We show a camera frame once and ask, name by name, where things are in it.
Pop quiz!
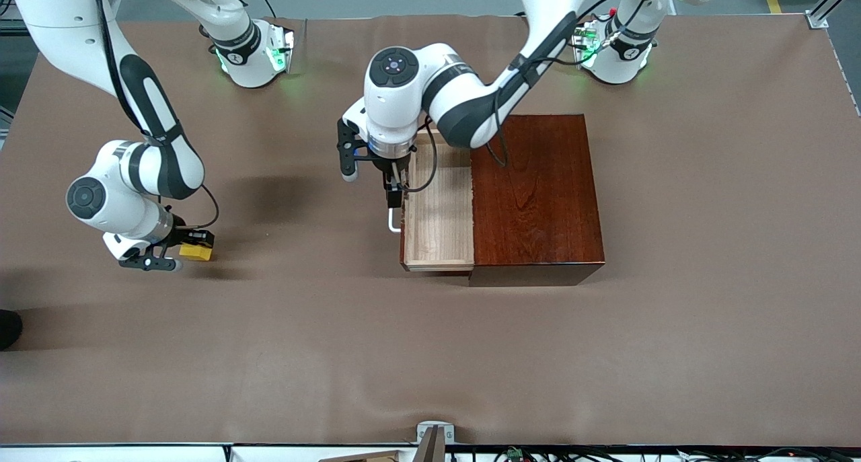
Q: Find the wooden drawer with white handle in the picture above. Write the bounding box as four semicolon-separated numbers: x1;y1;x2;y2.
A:
387;129;476;273

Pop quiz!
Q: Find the brown table mat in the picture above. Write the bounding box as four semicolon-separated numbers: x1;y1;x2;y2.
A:
0;15;861;447

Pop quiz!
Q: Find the dark brown wooden cabinet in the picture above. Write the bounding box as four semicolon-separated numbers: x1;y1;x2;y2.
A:
469;114;606;288

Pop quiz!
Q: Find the brown cardboard piece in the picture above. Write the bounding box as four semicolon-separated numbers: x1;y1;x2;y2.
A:
317;450;404;462

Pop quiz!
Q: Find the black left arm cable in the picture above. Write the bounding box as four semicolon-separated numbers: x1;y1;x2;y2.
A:
402;0;650;194

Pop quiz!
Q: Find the white table edge rail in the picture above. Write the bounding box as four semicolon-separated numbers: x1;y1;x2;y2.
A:
0;443;412;462

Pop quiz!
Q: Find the grey metal bracket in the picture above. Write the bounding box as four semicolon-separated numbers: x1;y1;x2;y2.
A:
417;422;455;444

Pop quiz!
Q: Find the grey aluminium post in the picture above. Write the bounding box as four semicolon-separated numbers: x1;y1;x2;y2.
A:
412;427;446;462

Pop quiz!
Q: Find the aluminium frame profile with bracket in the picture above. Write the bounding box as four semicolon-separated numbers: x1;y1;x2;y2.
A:
807;0;861;29

